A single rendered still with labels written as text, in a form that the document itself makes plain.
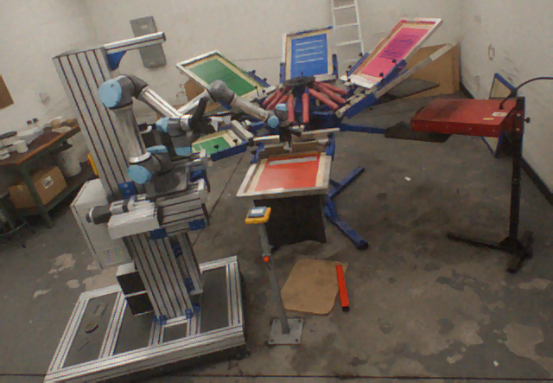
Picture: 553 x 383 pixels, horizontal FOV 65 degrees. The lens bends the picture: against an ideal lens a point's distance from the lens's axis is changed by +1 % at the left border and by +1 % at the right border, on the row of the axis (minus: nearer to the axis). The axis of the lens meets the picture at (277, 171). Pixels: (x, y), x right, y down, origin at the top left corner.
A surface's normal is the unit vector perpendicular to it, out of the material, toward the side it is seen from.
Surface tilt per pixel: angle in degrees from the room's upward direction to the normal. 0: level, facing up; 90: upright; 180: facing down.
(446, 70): 78
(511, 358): 0
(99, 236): 90
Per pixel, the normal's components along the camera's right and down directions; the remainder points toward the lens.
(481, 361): -0.18, -0.89
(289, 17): -0.16, 0.45
